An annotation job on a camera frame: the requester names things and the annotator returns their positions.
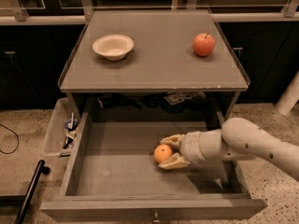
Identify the metal railing frame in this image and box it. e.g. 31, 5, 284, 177
0, 0, 299, 25

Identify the clear plastic bin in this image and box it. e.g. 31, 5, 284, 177
44, 98, 75, 157

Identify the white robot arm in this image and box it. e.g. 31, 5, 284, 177
159, 118, 299, 180

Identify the black metal bar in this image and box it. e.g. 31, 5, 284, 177
14, 160, 50, 224

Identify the open grey top drawer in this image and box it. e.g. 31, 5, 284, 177
41, 114, 266, 222

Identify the red apple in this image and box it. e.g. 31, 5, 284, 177
192, 33, 216, 57

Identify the clutter inside plastic bin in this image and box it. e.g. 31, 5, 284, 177
63, 113, 78, 149

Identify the black cable on floor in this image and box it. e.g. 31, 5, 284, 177
0, 123, 21, 155

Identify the grey wooden cabinet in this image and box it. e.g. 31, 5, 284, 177
57, 9, 251, 123

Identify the orange fruit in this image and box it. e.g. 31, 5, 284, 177
154, 144, 173, 163

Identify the white bowl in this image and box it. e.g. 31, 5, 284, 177
93, 35, 135, 62

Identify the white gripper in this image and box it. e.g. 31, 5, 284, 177
159, 132, 206, 170

